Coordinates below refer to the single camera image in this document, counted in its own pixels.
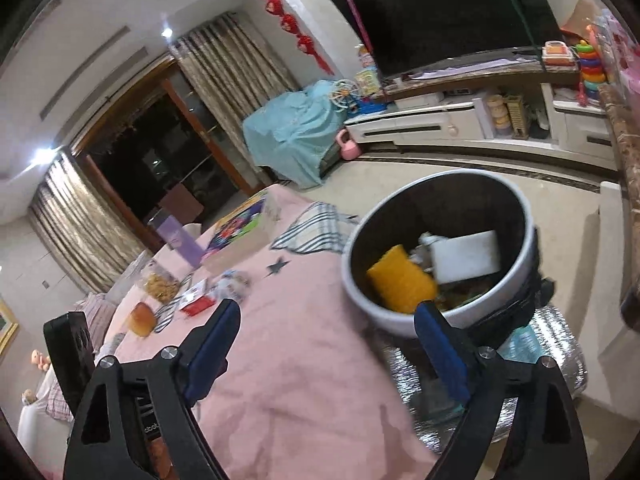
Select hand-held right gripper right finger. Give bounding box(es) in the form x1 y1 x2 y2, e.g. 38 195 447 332
414 300 586 480

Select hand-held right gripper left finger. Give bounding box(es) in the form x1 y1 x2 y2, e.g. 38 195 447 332
62 299 242 480

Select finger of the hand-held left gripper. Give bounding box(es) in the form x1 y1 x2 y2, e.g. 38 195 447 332
134 394 167 448

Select yellow crinkled wrapper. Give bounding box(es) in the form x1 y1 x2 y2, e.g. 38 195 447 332
367 244 438 313

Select white rectangular pack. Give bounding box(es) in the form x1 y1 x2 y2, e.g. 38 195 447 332
430 230 502 283

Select round black trash bin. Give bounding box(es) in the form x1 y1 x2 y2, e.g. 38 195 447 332
341 170 538 337

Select red wrapper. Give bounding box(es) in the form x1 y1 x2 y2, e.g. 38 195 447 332
180 296 216 317

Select crumpled white wrapper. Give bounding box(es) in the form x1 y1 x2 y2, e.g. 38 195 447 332
215 270 251 303

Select orange bread bun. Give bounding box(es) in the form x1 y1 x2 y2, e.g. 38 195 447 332
130 302 156 336

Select clear snack bag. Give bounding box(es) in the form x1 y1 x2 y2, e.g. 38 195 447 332
140 260 181 303

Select silver foil mat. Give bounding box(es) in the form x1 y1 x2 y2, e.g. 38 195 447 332
385 305 588 456

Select purple box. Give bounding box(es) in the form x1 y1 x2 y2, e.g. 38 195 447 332
160 217 201 266

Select colourful game box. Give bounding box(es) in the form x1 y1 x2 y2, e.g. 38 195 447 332
202 195 278 273

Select beige patterned curtain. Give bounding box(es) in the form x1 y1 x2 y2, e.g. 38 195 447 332
169 11 303 181
27 152 156 293

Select plaid cloth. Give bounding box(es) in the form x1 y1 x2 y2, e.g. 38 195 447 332
272 202 358 256

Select wooden framed glass door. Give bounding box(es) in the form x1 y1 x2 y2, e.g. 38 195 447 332
75 55 261 241

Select pink kettlebell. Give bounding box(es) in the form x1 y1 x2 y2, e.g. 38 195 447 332
336 129 361 162

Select white television cabinet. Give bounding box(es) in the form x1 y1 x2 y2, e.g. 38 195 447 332
345 47 618 171

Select teal cloth cover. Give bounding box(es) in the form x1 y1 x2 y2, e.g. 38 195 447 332
243 81 351 188

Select stacked yellow containers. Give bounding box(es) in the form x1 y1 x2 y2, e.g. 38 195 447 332
487 95 511 136

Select wooden slatted box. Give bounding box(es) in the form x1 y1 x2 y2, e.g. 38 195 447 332
505 95 528 138

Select ferris wheel toy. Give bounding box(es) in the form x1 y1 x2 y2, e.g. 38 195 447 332
330 78 357 111

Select yellow green activity toy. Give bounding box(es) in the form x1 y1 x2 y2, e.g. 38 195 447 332
355 67 381 96

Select toy cash register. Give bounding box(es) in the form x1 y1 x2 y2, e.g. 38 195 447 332
541 40 576 67

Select pink rod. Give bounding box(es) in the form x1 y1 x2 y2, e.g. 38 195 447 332
342 0 383 86

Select black television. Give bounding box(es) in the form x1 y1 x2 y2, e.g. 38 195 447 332
332 0 566 81

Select green rod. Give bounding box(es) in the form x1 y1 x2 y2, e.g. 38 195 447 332
495 0 551 68

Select rainbow stacking ring toy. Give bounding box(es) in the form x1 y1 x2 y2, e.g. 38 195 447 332
574 39 607 106

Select red hanging ornament string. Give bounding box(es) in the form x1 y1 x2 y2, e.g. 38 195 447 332
252 0 333 73

